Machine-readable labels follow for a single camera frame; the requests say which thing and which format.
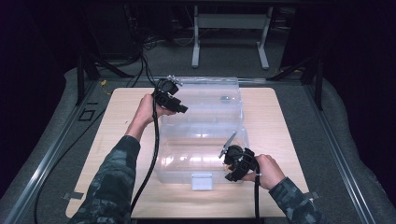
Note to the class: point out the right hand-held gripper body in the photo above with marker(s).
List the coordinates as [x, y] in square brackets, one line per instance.
[241, 161]

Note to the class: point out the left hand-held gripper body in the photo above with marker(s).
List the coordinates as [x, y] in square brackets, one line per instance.
[168, 96]

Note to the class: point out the clear plastic tiered storage box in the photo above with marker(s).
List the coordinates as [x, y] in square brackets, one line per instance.
[202, 130]

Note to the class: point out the person's left hand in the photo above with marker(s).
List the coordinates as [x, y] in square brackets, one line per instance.
[146, 110]

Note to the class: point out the person's right hand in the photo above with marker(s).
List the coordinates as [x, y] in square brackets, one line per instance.
[269, 172]

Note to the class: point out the grey tape strip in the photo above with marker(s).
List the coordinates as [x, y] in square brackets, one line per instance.
[313, 195]
[73, 195]

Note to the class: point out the grey metal stand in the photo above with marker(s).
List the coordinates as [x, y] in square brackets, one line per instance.
[230, 21]

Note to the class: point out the black frame post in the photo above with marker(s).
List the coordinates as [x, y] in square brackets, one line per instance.
[80, 81]
[318, 84]

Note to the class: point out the aluminium floor rail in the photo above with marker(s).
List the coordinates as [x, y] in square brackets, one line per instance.
[46, 161]
[339, 155]

